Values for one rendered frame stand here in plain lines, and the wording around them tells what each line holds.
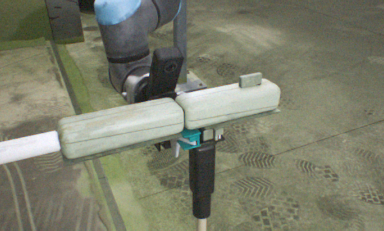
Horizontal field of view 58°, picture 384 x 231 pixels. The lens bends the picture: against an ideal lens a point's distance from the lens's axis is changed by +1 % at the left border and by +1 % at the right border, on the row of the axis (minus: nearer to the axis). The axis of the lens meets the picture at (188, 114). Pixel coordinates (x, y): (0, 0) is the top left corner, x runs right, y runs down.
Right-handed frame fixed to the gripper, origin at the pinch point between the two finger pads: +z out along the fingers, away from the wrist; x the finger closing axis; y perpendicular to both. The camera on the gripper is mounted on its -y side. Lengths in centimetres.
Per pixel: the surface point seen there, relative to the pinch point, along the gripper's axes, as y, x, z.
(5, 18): 11, 25, -188
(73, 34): 24, -10, -188
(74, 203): 42, 15, -47
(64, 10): 9, -7, -187
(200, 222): 17.6, -0.3, -0.9
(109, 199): 42, 6, -45
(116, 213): 43, 6, -39
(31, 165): 40, 25, -71
